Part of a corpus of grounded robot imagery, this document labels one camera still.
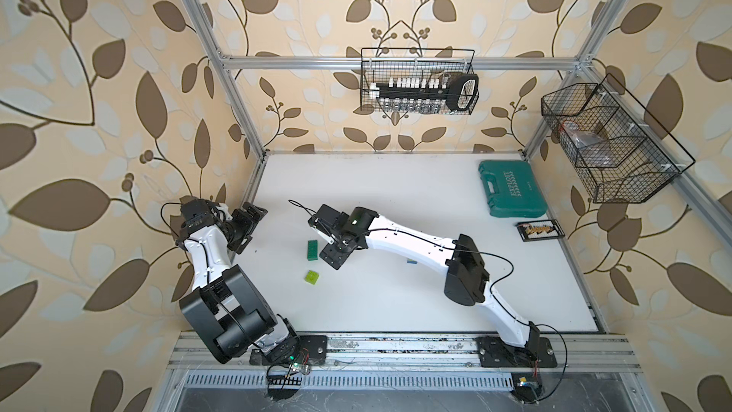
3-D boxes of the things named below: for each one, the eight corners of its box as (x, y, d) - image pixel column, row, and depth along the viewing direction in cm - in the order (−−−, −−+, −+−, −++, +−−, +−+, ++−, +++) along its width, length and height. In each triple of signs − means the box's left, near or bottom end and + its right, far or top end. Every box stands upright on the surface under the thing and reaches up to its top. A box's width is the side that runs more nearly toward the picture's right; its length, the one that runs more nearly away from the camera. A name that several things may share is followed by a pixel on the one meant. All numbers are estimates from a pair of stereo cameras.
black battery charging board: (523, 242, 96) (526, 238, 94) (515, 226, 100) (518, 222, 98) (560, 238, 97) (565, 234, 95) (552, 223, 101) (555, 219, 99)
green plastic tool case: (492, 220, 102) (497, 211, 98) (476, 170, 118) (480, 160, 113) (544, 220, 102) (552, 211, 98) (522, 170, 118) (528, 160, 113)
